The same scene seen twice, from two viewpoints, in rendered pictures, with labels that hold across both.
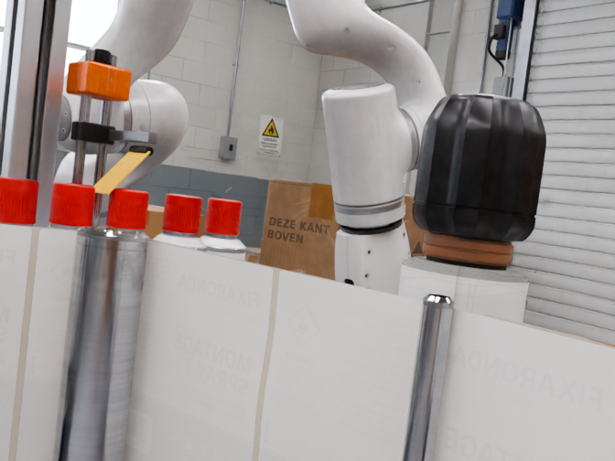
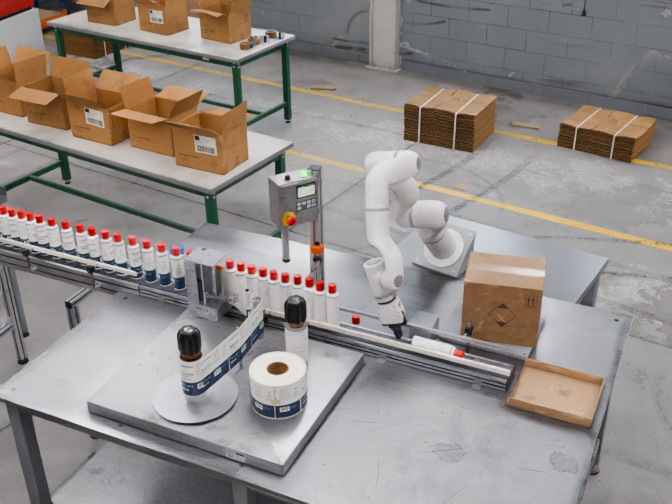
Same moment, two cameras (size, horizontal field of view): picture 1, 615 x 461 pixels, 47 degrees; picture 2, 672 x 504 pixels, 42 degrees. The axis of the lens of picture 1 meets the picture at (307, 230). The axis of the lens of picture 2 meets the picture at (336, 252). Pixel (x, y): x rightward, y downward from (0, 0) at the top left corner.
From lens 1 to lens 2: 327 cm
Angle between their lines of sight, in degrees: 73
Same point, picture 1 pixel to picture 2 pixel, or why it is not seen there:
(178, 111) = (432, 218)
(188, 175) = not seen: outside the picture
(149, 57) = (403, 207)
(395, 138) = (374, 280)
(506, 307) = (288, 334)
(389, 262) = (387, 312)
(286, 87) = not seen: outside the picture
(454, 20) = not seen: outside the picture
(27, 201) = (284, 279)
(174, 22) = (403, 199)
